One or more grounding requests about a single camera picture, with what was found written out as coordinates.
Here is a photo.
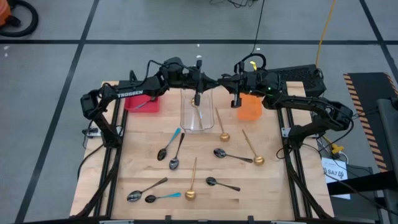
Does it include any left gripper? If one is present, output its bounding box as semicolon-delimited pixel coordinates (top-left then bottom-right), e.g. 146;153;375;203
185;58;221;108

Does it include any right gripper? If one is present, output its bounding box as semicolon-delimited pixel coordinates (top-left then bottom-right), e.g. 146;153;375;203
217;60;266;109

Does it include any gold spoon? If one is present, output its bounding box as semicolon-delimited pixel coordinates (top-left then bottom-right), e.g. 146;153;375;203
184;157;198;201
241;129;266;166
215;107;231;143

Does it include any orange plastic bin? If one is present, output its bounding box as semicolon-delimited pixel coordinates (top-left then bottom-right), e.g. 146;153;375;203
238;93;262;121

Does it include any clear plastic bin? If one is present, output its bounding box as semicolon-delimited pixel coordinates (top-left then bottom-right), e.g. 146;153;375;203
181;86;216;134

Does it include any red plastic bin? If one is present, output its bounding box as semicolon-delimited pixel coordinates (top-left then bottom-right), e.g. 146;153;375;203
124;93;162;114

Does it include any glossy dark metal spoon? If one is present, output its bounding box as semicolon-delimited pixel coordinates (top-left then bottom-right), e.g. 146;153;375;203
205;176;241;192
126;177;169;203
213;147;254;164
169;132;186;171

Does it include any yellow plug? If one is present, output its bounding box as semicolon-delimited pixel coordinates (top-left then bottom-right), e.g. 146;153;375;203
330;142;345;156

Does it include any white paper label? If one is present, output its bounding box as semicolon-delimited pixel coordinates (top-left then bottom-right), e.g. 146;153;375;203
321;157;351;200

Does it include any hazard striped black ramp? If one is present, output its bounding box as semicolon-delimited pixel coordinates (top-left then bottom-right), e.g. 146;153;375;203
343;72;398;174

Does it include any black metal beam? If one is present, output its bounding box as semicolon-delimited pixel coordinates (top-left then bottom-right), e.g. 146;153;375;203
326;170;398;197

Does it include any black looped cable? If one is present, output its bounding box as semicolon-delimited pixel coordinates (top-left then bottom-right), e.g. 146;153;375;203
238;0;267;74

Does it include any black cable bundle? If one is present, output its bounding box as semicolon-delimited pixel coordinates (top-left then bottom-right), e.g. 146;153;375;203
210;0;259;9

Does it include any yellow cable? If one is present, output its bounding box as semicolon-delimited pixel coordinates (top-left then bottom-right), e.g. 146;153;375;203
315;0;337;68

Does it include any black metal table frame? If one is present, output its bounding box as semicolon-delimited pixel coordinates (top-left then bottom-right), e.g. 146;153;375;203
73;70;332;224

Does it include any black vacuum hose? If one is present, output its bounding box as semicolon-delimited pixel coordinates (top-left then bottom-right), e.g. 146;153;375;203
0;0;40;39

